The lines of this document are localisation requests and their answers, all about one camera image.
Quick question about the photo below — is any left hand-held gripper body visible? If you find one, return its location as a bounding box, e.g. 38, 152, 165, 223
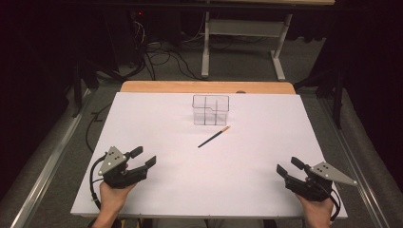
97, 145, 150, 190

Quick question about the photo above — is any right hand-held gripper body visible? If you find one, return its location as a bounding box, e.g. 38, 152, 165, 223
284, 161, 358, 202

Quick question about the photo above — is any black pencil with orange end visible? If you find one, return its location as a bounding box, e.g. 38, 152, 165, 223
197, 124, 232, 149

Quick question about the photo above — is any clear plastic divided container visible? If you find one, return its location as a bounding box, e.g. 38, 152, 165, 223
191, 94, 230, 126

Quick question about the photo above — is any person's right hand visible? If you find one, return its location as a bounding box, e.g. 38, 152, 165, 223
296, 194, 336, 224

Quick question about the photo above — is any person's left hand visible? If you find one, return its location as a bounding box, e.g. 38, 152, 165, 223
98, 181, 138, 219

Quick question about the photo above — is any wooden table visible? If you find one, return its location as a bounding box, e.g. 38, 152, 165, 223
120, 80, 297, 95

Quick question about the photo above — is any black metal stand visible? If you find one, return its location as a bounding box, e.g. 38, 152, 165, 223
71, 59, 100, 119
293, 67, 347, 130

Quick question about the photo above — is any black box with red light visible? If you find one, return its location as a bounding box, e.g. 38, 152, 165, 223
126, 8, 183, 65

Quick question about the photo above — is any white-legged desk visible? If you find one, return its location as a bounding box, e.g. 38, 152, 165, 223
201, 0, 336, 82

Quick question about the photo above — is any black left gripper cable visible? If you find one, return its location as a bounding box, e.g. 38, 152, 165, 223
88, 154, 107, 211

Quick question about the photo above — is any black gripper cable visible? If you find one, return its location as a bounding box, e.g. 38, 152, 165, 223
328, 189, 342, 222
88, 154, 107, 211

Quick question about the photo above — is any aluminium floor rail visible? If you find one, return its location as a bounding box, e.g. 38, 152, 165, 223
9, 88, 93, 228
317, 94, 392, 228

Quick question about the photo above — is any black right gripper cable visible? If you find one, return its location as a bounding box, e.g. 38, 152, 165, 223
328, 189, 342, 222

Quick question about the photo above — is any thin black floor cable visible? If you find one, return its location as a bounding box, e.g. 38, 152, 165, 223
85, 103, 114, 154

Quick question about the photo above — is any bundle of floor cables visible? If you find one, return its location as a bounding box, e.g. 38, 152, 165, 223
127, 18, 205, 82

